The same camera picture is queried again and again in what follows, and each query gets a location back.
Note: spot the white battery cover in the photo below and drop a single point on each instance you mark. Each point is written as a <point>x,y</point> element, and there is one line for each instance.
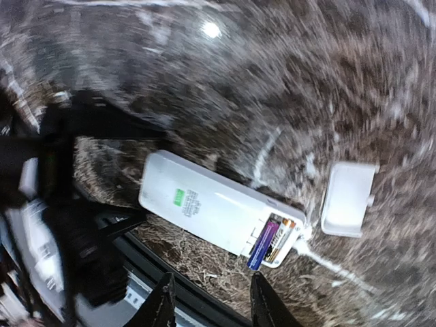
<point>347,198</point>

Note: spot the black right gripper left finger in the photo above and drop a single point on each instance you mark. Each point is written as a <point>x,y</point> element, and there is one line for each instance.
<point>158,310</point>

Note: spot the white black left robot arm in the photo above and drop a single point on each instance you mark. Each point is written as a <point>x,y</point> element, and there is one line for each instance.
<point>41,167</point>

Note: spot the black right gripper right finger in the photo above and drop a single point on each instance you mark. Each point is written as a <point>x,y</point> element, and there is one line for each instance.
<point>267,309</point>

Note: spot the gold black AAA battery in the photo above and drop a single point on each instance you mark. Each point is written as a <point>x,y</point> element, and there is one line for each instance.
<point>285,228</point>

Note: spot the blue AAA battery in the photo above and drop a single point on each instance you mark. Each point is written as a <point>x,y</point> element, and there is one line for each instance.
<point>262,244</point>

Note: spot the white remote control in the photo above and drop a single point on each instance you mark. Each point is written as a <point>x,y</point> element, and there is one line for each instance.
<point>212,207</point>

